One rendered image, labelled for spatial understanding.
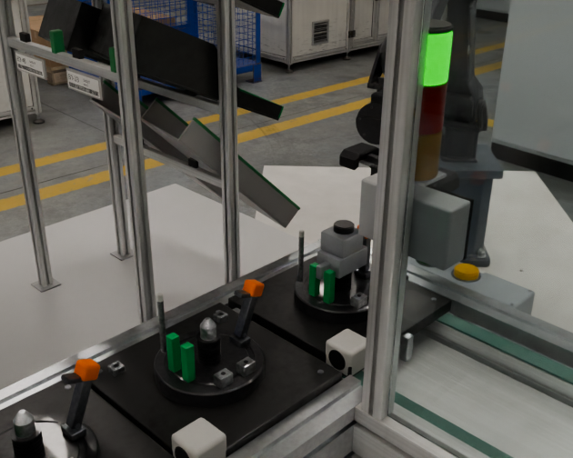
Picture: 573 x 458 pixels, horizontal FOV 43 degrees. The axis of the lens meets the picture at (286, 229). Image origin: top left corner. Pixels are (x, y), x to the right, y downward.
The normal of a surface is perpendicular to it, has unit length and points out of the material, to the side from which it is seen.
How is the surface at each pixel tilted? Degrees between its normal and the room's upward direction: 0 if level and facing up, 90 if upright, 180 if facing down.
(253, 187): 90
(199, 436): 0
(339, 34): 90
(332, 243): 90
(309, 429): 0
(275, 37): 90
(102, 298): 0
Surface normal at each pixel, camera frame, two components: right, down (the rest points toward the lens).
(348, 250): 0.72, 0.31
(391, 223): -0.70, 0.31
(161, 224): 0.01, -0.90
